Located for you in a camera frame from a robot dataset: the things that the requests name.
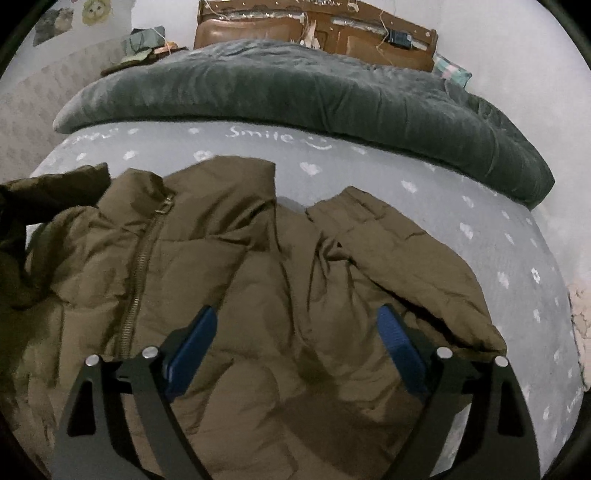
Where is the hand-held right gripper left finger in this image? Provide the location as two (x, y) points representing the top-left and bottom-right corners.
(50, 305), (219, 480)

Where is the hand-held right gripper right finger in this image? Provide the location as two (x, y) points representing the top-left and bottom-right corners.
(375, 304), (542, 480)

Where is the olive brown puffer jacket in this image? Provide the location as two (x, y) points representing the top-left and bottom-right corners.
(0, 154), (509, 480)

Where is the light blue printed bed sheet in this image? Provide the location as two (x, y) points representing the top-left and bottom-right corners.
(28, 119), (587, 480)

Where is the dark green garment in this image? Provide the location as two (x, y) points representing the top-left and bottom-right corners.
(52, 39), (556, 210)

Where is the pastel plaid pillow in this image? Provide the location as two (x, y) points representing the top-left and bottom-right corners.
(433, 53), (472, 88)

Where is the small blue device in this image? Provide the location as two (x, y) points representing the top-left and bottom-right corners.
(385, 28), (415, 48)

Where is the green cloth pile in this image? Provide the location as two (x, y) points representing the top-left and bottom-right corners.
(100, 28), (178, 75)

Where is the brown leather headboard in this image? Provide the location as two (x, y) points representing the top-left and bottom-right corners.
(193, 0), (438, 73)

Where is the wall poster with cats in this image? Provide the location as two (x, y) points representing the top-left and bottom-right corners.
(32, 0), (114, 47)

